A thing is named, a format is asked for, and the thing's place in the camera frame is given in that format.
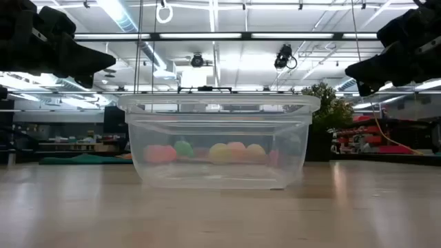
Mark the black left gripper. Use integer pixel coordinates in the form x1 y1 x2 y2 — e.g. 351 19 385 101
0 0 117 89

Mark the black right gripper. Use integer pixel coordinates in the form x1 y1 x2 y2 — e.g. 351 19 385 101
345 0 441 98

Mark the orange fruit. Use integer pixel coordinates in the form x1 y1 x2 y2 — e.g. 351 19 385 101
143 144 170 164

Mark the green fruit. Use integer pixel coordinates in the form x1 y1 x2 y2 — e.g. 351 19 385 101
173 140 195 159

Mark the yellow round fruit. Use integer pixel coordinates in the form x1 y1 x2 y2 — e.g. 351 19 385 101
245 143 267 164

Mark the pink orange peach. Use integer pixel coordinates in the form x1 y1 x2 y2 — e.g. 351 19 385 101
227 141 247 161

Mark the yellow lemon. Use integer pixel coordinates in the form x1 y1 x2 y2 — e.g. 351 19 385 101
208 143 230 164

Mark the clear plastic tupperware container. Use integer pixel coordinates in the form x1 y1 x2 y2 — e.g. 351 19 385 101
116 93 321 190

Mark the green potted plant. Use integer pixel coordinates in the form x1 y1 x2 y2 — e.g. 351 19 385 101
285 81 355 134

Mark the black monitor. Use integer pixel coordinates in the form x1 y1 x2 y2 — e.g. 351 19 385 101
103 105 129 135

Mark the shelf with red bins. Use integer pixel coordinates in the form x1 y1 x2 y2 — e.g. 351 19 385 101
329 115 431 156

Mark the cluttered wooden workbench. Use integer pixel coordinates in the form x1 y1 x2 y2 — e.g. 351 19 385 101
34 130 121 153

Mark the black plant pot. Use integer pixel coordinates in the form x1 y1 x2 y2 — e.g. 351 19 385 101
305 127 334 163

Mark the green mat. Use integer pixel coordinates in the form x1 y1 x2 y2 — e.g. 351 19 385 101
38 154 134 165

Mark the yellow hanging cable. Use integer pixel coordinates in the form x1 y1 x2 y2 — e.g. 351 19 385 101
350 0 425 156

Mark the black ceiling camera with cable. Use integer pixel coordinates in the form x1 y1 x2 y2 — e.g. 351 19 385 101
274 43 298 70

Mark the white hanging cable ring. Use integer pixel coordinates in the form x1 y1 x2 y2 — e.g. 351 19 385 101
156 0 174 25

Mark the round black ceiling camera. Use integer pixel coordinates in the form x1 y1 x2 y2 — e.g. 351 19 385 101
190 52 205 68

